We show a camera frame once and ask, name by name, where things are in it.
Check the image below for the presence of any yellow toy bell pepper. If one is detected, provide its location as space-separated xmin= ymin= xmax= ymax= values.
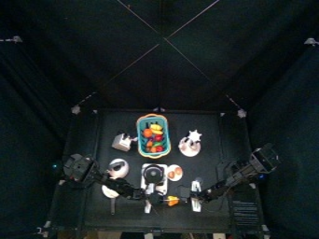
xmin=163 ymin=195 xmax=180 ymax=207

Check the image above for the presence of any yellow toy banana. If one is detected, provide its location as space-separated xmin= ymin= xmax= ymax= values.
xmin=150 ymin=123 xmax=164 ymax=135

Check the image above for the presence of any white round plate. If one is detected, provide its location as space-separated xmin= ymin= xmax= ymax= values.
xmin=164 ymin=163 xmax=184 ymax=183

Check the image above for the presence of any white toy pan grey handle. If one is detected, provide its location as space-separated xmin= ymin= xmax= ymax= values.
xmin=101 ymin=184 xmax=122 ymax=216

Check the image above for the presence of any white toy cooking pot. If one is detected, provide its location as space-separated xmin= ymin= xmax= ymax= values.
xmin=142 ymin=163 xmax=167 ymax=186

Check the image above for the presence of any white toy toaster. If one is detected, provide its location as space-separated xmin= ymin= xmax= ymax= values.
xmin=111 ymin=133 xmax=139 ymax=153

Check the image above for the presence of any black pot lid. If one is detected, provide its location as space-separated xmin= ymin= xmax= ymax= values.
xmin=143 ymin=165 xmax=164 ymax=184

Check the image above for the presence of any white toy utensil stand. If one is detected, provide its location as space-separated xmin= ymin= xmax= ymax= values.
xmin=178 ymin=129 xmax=204 ymax=158

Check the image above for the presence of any white toy induction cooktop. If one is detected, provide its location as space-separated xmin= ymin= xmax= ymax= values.
xmin=140 ymin=162 xmax=170 ymax=196

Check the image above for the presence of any teal basket orange rim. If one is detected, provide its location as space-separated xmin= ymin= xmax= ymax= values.
xmin=135 ymin=113 xmax=174 ymax=160

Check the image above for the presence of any black printed label sheet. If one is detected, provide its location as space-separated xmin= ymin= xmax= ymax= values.
xmin=231 ymin=199 xmax=262 ymax=232

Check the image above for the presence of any white toy kettle grey handle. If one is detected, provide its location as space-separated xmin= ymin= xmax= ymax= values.
xmin=105 ymin=157 xmax=131 ymax=180

